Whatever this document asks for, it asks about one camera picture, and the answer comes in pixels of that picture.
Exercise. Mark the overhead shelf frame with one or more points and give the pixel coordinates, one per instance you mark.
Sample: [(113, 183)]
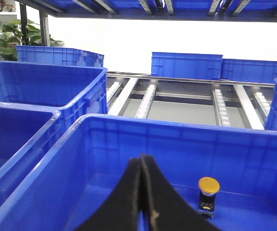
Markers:
[(128, 31)]

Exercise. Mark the yellow push button switch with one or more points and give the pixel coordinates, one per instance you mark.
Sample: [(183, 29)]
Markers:
[(209, 187)]

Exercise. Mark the back left blue crate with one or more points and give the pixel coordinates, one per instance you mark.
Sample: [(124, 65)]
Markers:
[(72, 90)]

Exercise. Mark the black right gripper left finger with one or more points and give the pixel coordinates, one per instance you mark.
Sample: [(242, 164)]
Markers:
[(120, 211)]

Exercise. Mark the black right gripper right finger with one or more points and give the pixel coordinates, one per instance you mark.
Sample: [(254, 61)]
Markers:
[(162, 207)]

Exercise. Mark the blue plastic crate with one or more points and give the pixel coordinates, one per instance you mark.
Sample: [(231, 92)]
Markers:
[(79, 172), (25, 137)]

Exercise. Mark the far blue crate low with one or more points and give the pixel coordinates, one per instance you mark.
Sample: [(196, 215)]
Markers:
[(255, 71)]

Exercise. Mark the green potted plant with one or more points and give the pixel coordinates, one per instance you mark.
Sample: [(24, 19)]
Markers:
[(12, 35)]

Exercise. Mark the right blue plastic crate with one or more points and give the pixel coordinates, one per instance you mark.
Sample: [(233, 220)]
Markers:
[(79, 172)]

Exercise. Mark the left blue plastic crate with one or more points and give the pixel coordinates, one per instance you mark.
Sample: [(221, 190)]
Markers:
[(25, 137)]

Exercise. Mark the far blue crate tall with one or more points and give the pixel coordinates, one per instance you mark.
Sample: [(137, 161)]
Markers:
[(186, 65)]

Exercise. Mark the roller conveyor shelf bed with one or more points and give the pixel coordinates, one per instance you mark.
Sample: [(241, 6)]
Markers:
[(209, 102)]

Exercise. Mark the back right blue crate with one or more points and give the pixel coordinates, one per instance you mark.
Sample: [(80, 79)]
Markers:
[(59, 56)]

